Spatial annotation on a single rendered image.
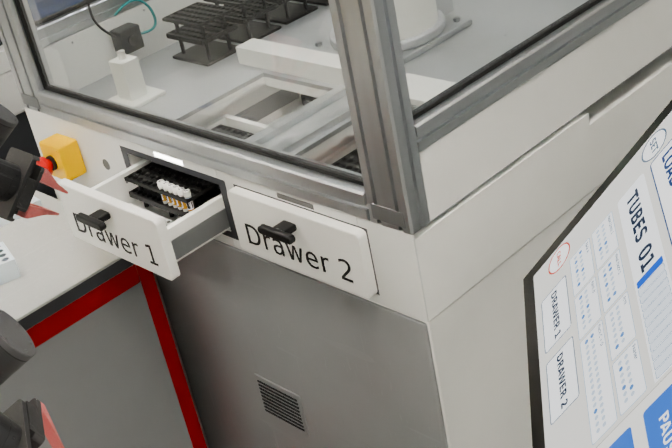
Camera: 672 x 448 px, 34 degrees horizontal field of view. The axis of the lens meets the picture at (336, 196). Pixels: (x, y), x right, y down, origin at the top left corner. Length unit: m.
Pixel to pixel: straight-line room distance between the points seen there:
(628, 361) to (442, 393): 0.67
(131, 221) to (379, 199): 0.45
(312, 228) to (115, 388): 0.64
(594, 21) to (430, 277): 0.48
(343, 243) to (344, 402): 0.37
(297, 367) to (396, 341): 0.30
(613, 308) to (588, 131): 0.72
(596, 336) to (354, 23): 0.52
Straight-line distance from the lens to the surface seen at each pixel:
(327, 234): 1.60
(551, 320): 1.21
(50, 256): 2.08
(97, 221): 1.81
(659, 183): 1.16
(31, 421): 1.10
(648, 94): 1.93
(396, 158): 1.44
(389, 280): 1.58
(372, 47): 1.38
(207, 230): 1.80
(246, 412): 2.15
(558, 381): 1.13
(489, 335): 1.71
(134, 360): 2.11
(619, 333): 1.07
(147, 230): 1.75
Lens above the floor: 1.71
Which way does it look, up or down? 28 degrees down
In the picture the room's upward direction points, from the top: 12 degrees counter-clockwise
